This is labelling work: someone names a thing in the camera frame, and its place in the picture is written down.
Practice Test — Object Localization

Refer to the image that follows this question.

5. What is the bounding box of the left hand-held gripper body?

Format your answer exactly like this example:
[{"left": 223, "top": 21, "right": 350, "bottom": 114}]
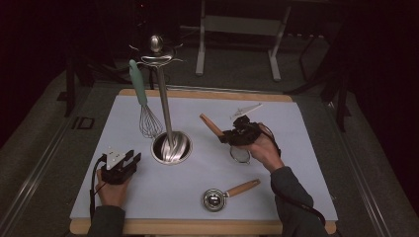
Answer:
[{"left": 100, "top": 146, "right": 138, "bottom": 186}]

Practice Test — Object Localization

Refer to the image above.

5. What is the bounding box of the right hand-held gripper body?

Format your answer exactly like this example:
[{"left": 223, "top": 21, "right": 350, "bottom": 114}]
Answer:
[{"left": 226, "top": 103, "right": 265, "bottom": 147}]

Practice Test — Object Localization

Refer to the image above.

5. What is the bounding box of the steel ladle with wooden handle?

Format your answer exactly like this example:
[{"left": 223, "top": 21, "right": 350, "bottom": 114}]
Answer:
[{"left": 202, "top": 178, "right": 262, "bottom": 212}]

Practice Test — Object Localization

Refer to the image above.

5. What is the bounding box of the steel utensil rack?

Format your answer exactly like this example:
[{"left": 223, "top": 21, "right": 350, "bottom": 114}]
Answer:
[{"left": 128, "top": 34, "right": 194, "bottom": 166}]

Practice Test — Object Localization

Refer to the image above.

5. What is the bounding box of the whisk with mint green handle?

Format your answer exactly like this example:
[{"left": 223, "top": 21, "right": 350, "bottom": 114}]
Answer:
[{"left": 127, "top": 58, "right": 164, "bottom": 140}]

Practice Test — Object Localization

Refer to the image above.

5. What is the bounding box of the person's left hand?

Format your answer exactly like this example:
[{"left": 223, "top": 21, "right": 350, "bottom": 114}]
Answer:
[{"left": 95, "top": 169, "right": 132, "bottom": 209}]

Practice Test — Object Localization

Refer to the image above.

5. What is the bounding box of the person's right hand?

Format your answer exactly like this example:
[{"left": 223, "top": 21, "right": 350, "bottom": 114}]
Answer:
[{"left": 245, "top": 122, "right": 286, "bottom": 174}]

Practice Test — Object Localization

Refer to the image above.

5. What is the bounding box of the white table mat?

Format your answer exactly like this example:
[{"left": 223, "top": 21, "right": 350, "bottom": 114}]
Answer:
[{"left": 69, "top": 94, "right": 339, "bottom": 222}]

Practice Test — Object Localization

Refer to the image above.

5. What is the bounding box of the black metal stand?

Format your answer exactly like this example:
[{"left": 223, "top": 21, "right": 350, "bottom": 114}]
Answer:
[
  {"left": 56, "top": 53, "right": 87, "bottom": 119},
  {"left": 284, "top": 31, "right": 353, "bottom": 133}
]

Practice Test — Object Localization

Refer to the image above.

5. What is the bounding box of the wooden table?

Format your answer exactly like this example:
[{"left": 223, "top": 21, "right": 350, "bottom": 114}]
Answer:
[{"left": 68, "top": 88, "right": 338, "bottom": 236}]

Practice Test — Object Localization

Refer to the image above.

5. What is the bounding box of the white metal stand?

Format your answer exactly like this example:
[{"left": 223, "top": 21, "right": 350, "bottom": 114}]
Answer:
[{"left": 179, "top": 0, "right": 293, "bottom": 83}]

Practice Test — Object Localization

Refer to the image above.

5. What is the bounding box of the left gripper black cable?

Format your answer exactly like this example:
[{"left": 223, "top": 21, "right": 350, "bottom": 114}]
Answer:
[{"left": 88, "top": 155, "right": 109, "bottom": 221}]

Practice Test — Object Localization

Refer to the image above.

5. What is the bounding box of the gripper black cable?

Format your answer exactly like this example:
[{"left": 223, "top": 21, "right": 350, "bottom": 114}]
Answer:
[
  {"left": 88, "top": 155, "right": 109, "bottom": 221},
  {"left": 258, "top": 121, "right": 328, "bottom": 229}
]

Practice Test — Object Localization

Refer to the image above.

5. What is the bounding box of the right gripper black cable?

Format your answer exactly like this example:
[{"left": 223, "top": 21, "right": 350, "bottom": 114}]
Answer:
[{"left": 258, "top": 121, "right": 328, "bottom": 229}]

